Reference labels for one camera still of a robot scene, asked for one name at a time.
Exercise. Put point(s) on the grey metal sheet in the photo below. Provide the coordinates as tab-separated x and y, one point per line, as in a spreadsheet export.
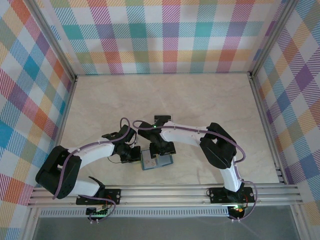
162	230

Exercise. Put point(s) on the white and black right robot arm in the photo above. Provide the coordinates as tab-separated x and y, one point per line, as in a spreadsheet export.
182	136

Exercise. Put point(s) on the aluminium corner post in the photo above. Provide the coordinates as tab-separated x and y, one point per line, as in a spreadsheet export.
53	37
272	37

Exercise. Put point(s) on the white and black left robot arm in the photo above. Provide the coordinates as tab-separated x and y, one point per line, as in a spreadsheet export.
95	153

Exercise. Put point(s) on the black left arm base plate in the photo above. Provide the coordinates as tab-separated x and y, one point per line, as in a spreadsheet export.
115	196

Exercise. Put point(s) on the aluminium frame leg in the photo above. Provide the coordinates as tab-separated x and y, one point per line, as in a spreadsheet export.
300	225
30	225

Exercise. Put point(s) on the aluminium side rail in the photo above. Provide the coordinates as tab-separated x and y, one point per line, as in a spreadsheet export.
61	125
266	125

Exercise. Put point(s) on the long aluminium base rail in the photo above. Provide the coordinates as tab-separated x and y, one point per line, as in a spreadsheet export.
162	197

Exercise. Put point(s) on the white patterned credit card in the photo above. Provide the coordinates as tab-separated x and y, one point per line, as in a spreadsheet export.
147	162

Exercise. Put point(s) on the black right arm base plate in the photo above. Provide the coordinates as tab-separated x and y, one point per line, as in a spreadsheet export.
217	196

